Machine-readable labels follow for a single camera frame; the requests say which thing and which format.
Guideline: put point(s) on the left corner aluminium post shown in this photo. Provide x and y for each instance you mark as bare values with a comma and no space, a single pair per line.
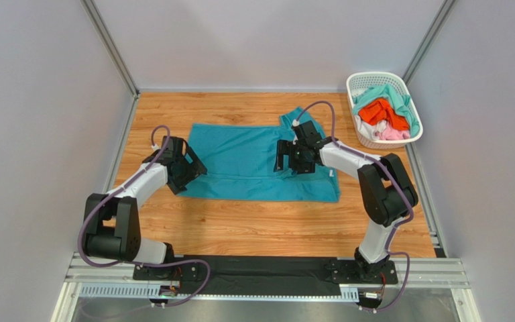
97,20

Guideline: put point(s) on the corner aluminium post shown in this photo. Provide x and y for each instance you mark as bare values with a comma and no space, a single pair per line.
97,20
428,39

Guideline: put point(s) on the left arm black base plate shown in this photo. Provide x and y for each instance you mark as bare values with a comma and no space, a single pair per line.
159,270

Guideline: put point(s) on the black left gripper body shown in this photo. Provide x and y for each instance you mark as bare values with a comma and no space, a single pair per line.
184,174

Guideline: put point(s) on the white plastic laundry basket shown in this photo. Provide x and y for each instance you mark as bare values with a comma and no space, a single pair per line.
358,82

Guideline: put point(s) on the teal t shirt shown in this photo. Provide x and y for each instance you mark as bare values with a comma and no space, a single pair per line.
240,162

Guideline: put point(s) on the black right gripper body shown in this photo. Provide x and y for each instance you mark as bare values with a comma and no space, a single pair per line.
287,155

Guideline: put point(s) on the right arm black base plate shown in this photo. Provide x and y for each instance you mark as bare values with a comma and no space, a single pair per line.
358,272

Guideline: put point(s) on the orange shirt in basket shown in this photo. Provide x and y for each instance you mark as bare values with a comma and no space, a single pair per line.
380,109

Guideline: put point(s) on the right corner aluminium post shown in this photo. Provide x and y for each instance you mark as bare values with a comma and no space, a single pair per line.
428,39

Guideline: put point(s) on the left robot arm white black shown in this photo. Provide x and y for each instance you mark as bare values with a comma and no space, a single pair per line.
111,227

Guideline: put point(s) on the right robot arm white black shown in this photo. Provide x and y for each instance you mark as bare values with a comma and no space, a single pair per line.
387,192

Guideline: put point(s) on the aluminium front rail frame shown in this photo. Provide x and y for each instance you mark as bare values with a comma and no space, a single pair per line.
428,289

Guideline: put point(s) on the pink shirt in basket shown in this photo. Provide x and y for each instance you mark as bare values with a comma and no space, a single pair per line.
388,133

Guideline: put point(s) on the white shirt in basket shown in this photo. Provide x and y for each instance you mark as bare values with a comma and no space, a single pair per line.
371,132

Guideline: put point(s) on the light teal shirt in basket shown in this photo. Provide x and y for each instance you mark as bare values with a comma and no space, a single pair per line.
399,102

